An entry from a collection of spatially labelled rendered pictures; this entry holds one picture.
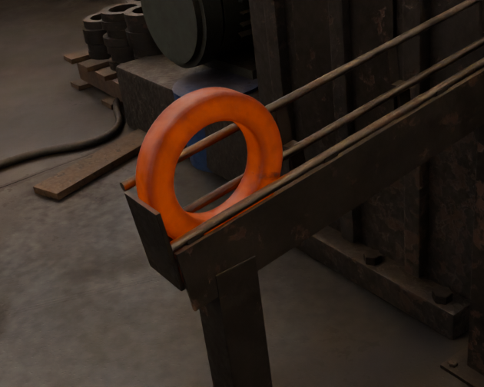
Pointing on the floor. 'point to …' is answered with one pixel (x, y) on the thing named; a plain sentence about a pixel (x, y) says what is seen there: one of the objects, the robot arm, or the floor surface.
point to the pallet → (111, 47)
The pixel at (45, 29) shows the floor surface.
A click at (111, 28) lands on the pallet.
